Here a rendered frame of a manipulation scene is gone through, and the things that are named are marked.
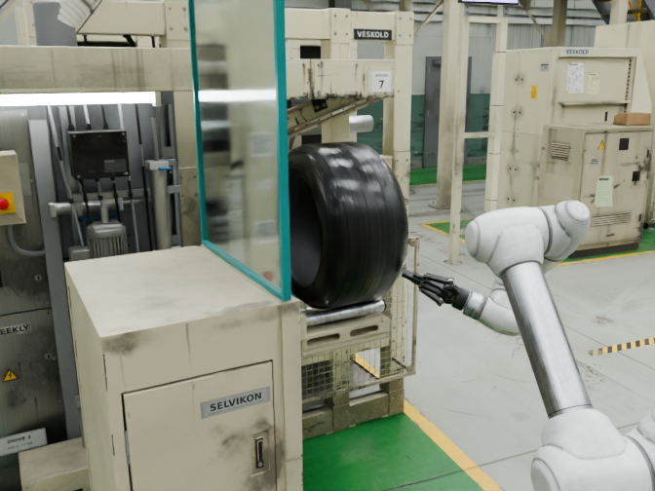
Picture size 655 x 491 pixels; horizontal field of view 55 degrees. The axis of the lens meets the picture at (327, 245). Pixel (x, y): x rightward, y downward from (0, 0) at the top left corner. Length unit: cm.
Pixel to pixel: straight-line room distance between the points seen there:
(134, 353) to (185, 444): 23
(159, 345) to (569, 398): 89
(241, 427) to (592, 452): 73
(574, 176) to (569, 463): 514
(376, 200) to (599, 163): 464
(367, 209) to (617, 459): 104
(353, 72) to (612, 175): 450
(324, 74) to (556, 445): 156
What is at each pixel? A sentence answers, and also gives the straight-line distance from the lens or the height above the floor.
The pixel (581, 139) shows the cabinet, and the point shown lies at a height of 115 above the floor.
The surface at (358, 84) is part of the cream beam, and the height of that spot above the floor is 169.
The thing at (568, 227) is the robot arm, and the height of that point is 134.
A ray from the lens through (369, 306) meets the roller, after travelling 232.
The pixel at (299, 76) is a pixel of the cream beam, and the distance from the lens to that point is 242.
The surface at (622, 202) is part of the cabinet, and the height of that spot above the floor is 52.
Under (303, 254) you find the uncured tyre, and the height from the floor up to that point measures 102.
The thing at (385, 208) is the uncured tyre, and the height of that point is 130.
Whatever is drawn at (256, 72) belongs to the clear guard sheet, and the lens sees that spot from 134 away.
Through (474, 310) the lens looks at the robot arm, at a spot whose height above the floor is 95.
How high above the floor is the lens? 171
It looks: 15 degrees down
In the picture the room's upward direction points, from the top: straight up
